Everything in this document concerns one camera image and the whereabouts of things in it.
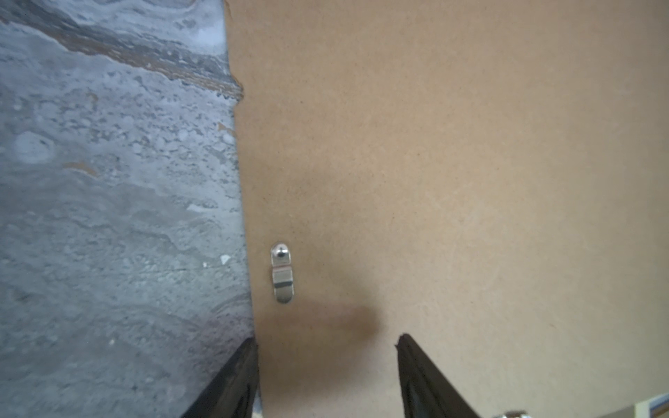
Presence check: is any brown cardboard backing board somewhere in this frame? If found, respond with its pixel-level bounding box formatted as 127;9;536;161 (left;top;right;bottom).
226;1;668;417

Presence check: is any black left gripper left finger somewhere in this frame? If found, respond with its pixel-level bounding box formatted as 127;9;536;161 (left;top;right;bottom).
181;338;259;418

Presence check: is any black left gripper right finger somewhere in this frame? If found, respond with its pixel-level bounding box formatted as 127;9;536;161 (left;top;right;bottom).
395;334;480;418

